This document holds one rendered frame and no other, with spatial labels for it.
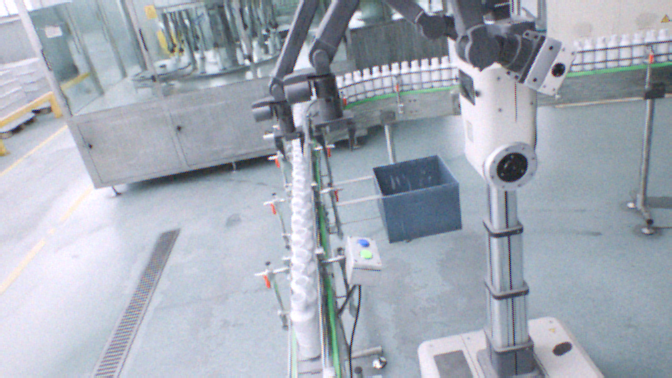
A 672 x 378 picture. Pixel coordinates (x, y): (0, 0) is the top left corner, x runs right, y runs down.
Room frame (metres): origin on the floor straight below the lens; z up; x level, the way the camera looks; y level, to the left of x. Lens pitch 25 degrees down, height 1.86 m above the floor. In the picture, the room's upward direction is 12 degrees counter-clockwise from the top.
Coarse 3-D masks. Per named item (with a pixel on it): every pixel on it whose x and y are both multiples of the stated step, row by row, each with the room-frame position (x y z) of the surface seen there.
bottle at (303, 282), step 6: (294, 282) 0.99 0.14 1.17; (300, 282) 1.01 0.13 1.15; (306, 282) 1.00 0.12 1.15; (300, 288) 0.97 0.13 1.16; (306, 288) 0.98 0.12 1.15; (312, 288) 1.00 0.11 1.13; (312, 294) 0.98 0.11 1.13; (312, 300) 0.97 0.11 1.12; (318, 300) 0.98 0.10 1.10; (318, 306) 0.98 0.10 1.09; (318, 312) 0.97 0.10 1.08; (318, 318) 0.97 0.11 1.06; (324, 330) 0.98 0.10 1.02
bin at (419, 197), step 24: (384, 168) 2.04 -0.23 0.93; (408, 168) 2.04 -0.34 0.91; (432, 168) 2.04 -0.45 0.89; (384, 192) 2.05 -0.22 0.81; (408, 192) 1.74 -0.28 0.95; (432, 192) 1.74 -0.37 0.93; (456, 192) 1.74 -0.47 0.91; (384, 216) 1.77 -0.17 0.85; (408, 216) 1.74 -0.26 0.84; (432, 216) 1.74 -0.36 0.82; (456, 216) 1.74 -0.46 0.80
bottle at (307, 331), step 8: (296, 296) 0.95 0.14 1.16; (304, 296) 0.94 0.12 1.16; (296, 304) 0.91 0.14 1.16; (304, 304) 0.92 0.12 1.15; (296, 312) 0.92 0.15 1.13; (304, 312) 0.91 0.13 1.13; (312, 312) 0.92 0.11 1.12; (296, 320) 0.91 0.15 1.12; (304, 320) 0.90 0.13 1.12; (312, 320) 0.91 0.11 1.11; (296, 328) 0.91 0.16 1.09; (304, 328) 0.90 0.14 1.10; (312, 328) 0.91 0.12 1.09; (296, 336) 0.92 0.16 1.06; (304, 336) 0.90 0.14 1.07; (312, 336) 0.90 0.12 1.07; (320, 336) 0.92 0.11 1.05; (304, 344) 0.91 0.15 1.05; (312, 344) 0.90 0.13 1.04; (320, 344) 0.91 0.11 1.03; (304, 352) 0.91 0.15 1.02; (312, 352) 0.90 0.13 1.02; (320, 352) 0.91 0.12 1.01
